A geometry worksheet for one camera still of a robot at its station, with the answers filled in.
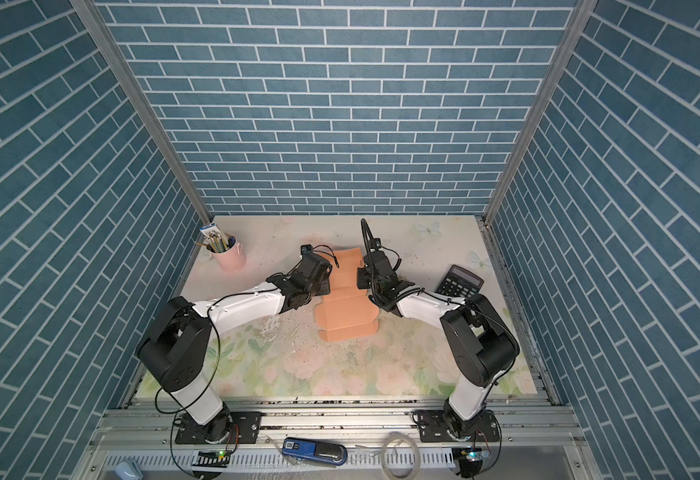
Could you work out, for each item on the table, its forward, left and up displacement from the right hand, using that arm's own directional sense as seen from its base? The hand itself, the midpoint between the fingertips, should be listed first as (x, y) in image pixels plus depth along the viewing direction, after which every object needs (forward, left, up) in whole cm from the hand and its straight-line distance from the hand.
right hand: (361, 264), depth 93 cm
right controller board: (-47, -31, -13) cm, 58 cm away
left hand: (-5, +11, -2) cm, 12 cm away
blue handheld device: (-49, +6, -6) cm, 50 cm away
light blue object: (-56, +48, -8) cm, 74 cm away
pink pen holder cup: (+2, +45, -4) cm, 45 cm away
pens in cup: (0, +45, +7) cm, 46 cm away
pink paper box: (-12, +4, -11) cm, 16 cm away
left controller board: (-52, +31, -13) cm, 62 cm away
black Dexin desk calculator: (+2, -33, -9) cm, 34 cm away
